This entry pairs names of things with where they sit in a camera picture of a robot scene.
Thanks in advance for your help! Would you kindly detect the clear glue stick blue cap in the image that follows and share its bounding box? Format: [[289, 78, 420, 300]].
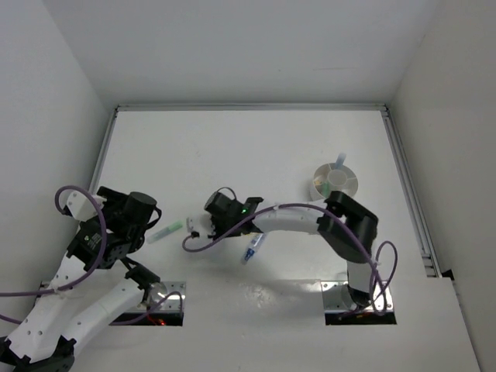
[[241, 233, 268, 265]]

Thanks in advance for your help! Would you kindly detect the green highlighter pen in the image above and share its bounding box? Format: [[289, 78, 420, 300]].
[[146, 221, 183, 244]]

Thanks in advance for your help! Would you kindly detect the white round divided container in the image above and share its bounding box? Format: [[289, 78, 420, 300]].
[[309, 163, 359, 201]]

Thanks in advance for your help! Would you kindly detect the blue highlighter pen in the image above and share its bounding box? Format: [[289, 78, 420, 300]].
[[335, 153, 346, 169]]

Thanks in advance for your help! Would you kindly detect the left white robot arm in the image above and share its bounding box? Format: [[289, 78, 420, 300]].
[[1, 185, 162, 371]]

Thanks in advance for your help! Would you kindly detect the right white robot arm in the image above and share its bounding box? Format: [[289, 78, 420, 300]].
[[200, 191, 378, 309]]

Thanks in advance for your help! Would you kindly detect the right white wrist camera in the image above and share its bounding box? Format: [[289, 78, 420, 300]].
[[186, 214, 215, 239]]

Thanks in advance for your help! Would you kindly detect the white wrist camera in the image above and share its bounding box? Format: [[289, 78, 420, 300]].
[[186, 214, 215, 239], [64, 191, 106, 222]]

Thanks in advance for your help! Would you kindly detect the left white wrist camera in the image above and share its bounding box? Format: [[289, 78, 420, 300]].
[[64, 191, 106, 222]]

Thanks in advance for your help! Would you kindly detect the aluminium frame rail left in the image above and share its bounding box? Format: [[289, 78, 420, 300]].
[[65, 106, 119, 278]]

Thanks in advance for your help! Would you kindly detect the aluminium frame rail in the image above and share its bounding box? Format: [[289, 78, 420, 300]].
[[382, 106, 442, 277], [115, 102, 388, 112], [65, 106, 119, 278]]

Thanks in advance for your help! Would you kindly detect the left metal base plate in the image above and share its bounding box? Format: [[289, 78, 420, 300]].
[[146, 281, 186, 313]]

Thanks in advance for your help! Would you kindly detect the metal base plate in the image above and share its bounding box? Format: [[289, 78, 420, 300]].
[[146, 281, 186, 313], [320, 281, 394, 315]]

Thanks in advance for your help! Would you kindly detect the aluminium frame rail back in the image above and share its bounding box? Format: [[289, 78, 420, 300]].
[[115, 102, 388, 112]]

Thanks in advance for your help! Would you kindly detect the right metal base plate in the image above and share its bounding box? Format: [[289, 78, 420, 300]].
[[320, 281, 394, 315]]

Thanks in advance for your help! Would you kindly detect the aluminium frame rail right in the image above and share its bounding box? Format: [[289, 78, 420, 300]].
[[382, 106, 442, 277]]

